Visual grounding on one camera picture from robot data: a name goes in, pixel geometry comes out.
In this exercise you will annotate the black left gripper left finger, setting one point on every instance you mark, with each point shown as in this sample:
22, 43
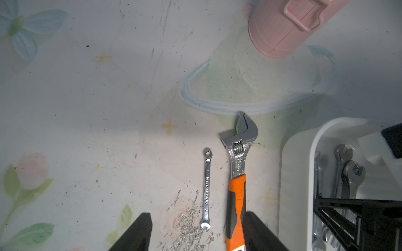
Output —
137, 237

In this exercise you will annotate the white plastic storage box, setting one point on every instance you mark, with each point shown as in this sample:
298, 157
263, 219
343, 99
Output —
290, 199

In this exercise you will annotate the pink pen cup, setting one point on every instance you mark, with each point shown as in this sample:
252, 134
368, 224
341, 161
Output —
277, 28

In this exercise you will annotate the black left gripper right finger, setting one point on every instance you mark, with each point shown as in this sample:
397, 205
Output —
258, 237

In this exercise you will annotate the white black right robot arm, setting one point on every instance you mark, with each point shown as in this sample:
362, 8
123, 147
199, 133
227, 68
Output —
382, 175

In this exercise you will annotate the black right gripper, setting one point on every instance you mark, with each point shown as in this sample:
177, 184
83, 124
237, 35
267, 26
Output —
366, 225

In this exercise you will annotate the large silver combination wrench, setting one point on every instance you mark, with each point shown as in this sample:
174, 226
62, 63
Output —
353, 175

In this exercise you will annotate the silver open-end wrench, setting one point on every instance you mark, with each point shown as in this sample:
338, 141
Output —
343, 155

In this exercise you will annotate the orange black adjustable wrench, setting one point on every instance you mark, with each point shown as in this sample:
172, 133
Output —
237, 147

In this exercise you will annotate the small silver combination wrench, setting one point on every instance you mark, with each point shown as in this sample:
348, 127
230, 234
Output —
205, 222

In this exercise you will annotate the silver ring spanner wrench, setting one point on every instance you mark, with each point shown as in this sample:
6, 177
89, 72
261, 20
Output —
318, 243

